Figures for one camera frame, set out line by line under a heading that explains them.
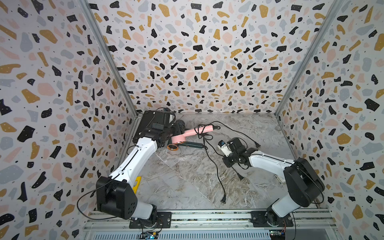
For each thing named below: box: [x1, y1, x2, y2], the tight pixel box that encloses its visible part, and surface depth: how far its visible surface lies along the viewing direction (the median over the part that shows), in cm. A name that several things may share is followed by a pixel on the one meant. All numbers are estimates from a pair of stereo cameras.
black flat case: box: [132, 110, 170, 145], surface depth 63 cm
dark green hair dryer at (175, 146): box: [167, 141, 205, 151], surface depth 102 cm
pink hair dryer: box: [171, 125, 214, 144], surface depth 79 cm
